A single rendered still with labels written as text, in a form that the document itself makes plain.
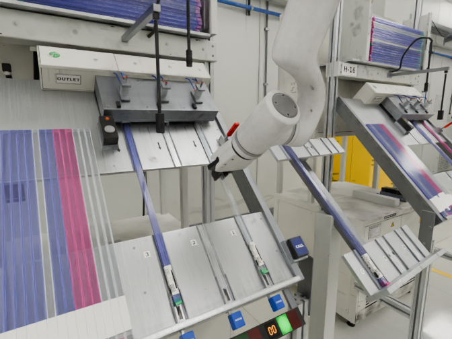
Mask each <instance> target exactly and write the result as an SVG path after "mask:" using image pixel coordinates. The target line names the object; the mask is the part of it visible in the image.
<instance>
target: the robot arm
mask: <svg viewBox="0 0 452 339"><path fill-rule="evenodd" d="M340 1H341V0H288V1H287V5H286V7H285V11H284V13H283V16H282V19H281V22H280V26H279V28H278V32H277V34H276V38H275V40H274V44H273V47H272V60H273V61H274V62H275V64H277V65H278V66H279V67H280V68H281V69H283V70H285V71H286V72H287V73H289V74H290V75H291V76H292V77H293V78H294V79H295V81H296V83H297V88H298V97H297V102H296V101H295V100H294V99H293V98H292V97H291V96H290V95H288V94H287V93H285V92H283V91H279V90H274V91H270V92H269V93H268V94H267V95H266V96H265V97H264V99H263V100H262V101H261V102H260V103H259V104H258V105H257V106H256V108H255V109H254V110H253V112H252V113H251V114H250V115H249V116H248V117H247V118H246V120H245V121H244V122H243V123H242V125H241V126H240V127H239V128H238V129H237V130H236V131H235V133H234V134H233V136H232V139H229V140H228V141H226V142H225V143H223V144H222V145H221V146H220V147H219V148H218V149H217V150H216V151H215V152H214V153H213V154H212V155H211V160H214V159H216V160H214V161H213V162H212V163H210V164H209V165H207V167H208V169H209V170H212V172H211V175H212V177H213V179H214V181H217V180H218V179H219V178H220V177H221V176H222V173H223V175H224V177H225V178H226V177H227V176H228V175H229V174H231V173H232V172H233V171H235V170H242V169H245V168H246V167H247V166H249V165H250V164H251V163H252V162H253V161H254V160H255V159H257V158H259V157H261V156H262V154H263V153H264V152H265V151H267V150H268V149H269V148H271V147H273V146H275V145H285V146H290V147H301V146H303V145H305V144H306V143H307V142H308V141H309V140H310V138H311V136H312V134H313V132H314V130H315V128H316V126H317V124H318V122H319V120H320V117H321V115H322V112H323V109H324V105H325V101H326V89H325V85H324V80H323V77H322V74H321V72H320V69H319V66H318V63H317V56H318V52H319V50H320V48H321V45H322V43H323V41H324V38H325V36H326V34H327V31H328V29H329V27H330V24H331V23H332V20H333V18H334V15H335V13H336V10H337V8H338V6H339V4H340ZM228 173H229V174H228Z"/></svg>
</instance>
